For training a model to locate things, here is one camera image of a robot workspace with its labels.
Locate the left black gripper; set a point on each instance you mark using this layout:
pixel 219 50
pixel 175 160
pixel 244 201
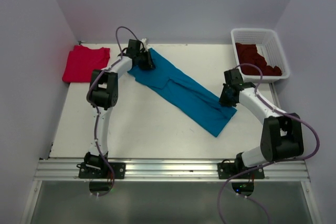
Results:
pixel 149 64

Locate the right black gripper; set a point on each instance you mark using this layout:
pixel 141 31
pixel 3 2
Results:
pixel 223 100

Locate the blue t shirt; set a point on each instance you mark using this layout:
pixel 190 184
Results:
pixel 173 85

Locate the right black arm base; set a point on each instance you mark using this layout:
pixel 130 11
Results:
pixel 228 168

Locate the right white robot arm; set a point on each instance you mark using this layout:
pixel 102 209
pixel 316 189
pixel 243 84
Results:
pixel 281 136

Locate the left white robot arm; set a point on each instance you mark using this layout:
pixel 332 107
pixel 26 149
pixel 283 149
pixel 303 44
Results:
pixel 103 92

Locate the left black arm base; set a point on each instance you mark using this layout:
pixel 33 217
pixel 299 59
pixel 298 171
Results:
pixel 101 173

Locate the dark red t shirt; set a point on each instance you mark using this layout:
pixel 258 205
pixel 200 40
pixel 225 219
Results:
pixel 249 54

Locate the white plastic basket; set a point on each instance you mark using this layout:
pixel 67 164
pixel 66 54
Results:
pixel 268 46

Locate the folded red t shirt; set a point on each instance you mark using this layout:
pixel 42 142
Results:
pixel 82 61

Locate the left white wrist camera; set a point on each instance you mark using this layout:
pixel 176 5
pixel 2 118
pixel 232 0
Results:
pixel 145 42

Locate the aluminium mounting rail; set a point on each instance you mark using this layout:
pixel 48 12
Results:
pixel 166 170

